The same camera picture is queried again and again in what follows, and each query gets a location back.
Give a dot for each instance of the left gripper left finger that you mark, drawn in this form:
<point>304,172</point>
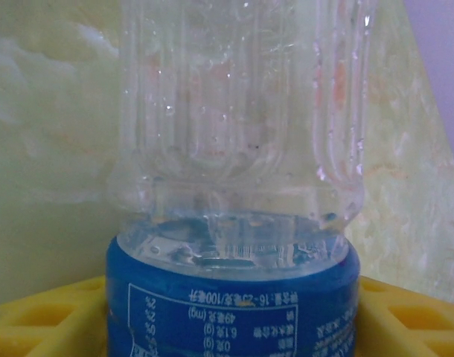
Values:
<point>44,327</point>

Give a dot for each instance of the blue label bottle white cap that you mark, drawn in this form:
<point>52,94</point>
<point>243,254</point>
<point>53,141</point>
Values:
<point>230,297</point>

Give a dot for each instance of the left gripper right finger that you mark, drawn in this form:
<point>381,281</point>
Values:
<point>417,327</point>

